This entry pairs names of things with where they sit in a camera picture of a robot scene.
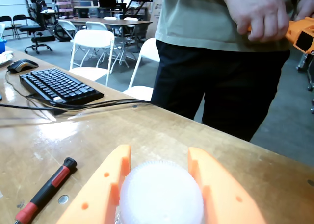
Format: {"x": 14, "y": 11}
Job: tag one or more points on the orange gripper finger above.
{"x": 95, "y": 197}
{"x": 225, "y": 202}

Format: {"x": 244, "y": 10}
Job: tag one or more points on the clear unlabelled bottle white cap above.
{"x": 159, "y": 197}

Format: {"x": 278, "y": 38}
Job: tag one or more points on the orange leader arm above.
{"x": 300, "y": 28}

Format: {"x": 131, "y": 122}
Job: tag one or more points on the person's right hand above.
{"x": 260, "y": 13}

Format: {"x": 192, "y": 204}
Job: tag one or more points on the person's left hand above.
{"x": 307, "y": 7}

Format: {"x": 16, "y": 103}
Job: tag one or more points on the round silver metal disc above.
{"x": 63, "y": 199}

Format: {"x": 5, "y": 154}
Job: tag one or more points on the red black screwdriver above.
{"x": 49, "y": 187}

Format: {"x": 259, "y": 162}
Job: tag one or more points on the black computer keyboard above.
{"x": 61, "y": 85}

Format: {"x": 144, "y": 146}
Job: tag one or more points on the person in beige shirt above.
{"x": 220, "y": 74}

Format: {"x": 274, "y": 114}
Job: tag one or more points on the black computer mouse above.
{"x": 22, "y": 65}

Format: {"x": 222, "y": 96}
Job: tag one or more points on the white folding chair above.
{"x": 93, "y": 37}
{"x": 96, "y": 25}
{"x": 66, "y": 25}
{"x": 149, "y": 50}

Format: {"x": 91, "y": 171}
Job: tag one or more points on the metal cart with casters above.
{"x": 305, "y": 62}

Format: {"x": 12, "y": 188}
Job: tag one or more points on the brown background table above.
{"x": 110, "y": 21}

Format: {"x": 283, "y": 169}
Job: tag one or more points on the blue plastic bin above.
{"x": 2, "y": 46}

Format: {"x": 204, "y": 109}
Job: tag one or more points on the black office chair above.
{"x": 32, "y": 28}

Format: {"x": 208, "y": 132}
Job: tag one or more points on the black folding chair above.
{"x": 19, "y": 17}
{"x": 6, "y": 18}

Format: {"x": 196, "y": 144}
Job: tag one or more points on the black background monitor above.
{"x": 106, "y": 1}

